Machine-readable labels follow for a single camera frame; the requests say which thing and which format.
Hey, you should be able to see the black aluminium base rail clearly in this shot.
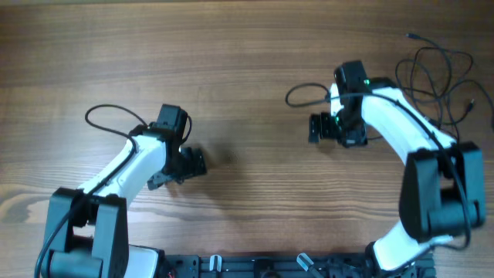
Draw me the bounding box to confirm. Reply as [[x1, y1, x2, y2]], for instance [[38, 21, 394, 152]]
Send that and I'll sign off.
[[159, 253, 437, 278]]

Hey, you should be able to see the thin black USB cable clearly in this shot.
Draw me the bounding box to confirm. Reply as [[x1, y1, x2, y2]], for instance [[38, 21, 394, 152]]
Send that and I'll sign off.
[[393, 32, 494, 142]]

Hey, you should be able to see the camera cable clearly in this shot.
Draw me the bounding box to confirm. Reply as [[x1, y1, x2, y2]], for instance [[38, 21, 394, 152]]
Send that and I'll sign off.
[[284, 82, 474, 252], [33, 103, 150, 278]]

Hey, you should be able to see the right camera cable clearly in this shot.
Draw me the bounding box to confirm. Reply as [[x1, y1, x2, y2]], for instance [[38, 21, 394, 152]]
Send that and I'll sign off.
[[284, 82, 474, 252]]

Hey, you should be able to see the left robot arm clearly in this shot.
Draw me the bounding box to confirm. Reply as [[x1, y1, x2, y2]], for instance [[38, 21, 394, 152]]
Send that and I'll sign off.
[[34, 104, 207, 277]]

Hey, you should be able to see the left camera cable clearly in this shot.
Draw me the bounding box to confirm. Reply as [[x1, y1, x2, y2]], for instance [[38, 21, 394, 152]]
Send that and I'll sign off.
[[33, 103, 150, 278]]

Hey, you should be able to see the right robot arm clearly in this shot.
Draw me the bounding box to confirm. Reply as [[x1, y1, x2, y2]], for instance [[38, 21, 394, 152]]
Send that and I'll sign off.
[[309, 60, 486, 276]]

